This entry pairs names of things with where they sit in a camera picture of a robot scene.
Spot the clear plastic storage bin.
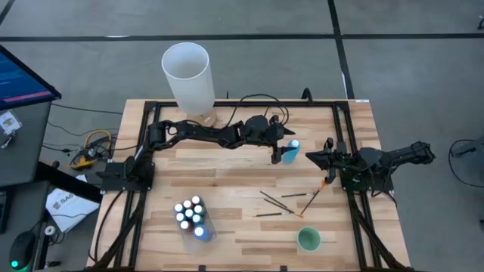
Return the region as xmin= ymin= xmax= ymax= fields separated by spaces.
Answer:
xmin=172 ymin=194 xmax=219 ymax=253

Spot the white shade wooden table lamp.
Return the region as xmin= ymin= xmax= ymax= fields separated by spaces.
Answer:
xmin=161 ymin=42 xmax=218 ymax=128

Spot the yellow cable bundle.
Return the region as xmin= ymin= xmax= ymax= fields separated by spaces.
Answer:
xmin=70 ymin=128 xmax=113 ymax=170

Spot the brown orange paintbrush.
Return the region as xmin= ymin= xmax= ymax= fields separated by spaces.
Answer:
xmin=299 ymin=180 xmax=327 ymax=217

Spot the green plastic cup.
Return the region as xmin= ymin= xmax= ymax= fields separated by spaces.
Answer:
xmin=296 ymin=226 xmax=322 ymax=252

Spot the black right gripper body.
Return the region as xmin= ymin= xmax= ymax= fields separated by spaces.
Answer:
xmin=334 ymin=147 xmax=367 ymax=172

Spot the white badge card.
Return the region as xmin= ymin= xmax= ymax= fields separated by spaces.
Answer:
xmin=0 ymin=110 xmax=23 ymax=137

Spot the thin black paintbrush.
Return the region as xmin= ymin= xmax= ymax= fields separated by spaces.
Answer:
xmin=259 ymin=190 xmax=289 ymax=209

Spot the black computer mouse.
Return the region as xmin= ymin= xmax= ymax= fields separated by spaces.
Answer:
xmin=8 ymin=230 xmax=38 ymax=272

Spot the white paper booklet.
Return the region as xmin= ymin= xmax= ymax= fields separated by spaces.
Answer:
xmin=45 ymin=174 xmax=101 ymax=233

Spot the large black display screen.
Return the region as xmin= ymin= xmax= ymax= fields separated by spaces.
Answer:
xmin=0 ymin=44 xmax=63 ymax=112

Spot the black aluminium rig frame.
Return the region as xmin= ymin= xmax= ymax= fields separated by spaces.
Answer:
xmin=87 ymin=98 xmax=414 ymax=272

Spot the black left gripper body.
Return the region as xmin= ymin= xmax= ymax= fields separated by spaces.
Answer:
xmin=249 ymin=115 xmax=285 ymax=149

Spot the grey desk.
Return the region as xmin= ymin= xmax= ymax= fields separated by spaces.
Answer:
xmin=0 ymin=100 xmax=53 ymax=189

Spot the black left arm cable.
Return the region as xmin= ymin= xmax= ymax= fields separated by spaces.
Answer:
xmin=222 ymin=93 xmax=290 ymax=131

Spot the black paintbrush orange tip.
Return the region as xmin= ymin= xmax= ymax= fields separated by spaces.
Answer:
xmin=263 ymin=198 xmax=305 ymax=219

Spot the black desk leg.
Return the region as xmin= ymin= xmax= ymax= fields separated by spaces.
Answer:
xmin=33 ymin=161 xmax=104 ymax=204

